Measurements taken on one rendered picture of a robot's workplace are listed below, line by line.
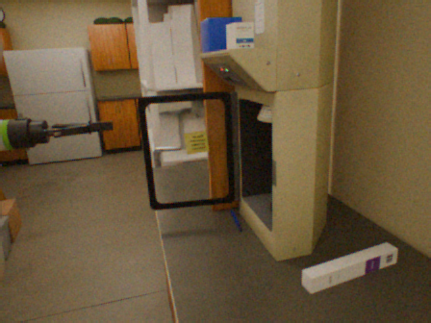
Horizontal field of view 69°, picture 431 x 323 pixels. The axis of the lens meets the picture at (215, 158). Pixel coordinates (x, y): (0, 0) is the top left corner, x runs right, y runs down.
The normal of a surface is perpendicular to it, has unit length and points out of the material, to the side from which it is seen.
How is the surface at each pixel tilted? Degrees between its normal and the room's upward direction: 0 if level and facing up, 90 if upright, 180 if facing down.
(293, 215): 90
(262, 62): 90
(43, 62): 90
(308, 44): 90
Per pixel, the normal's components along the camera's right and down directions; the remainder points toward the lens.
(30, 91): 0.25, 0.27
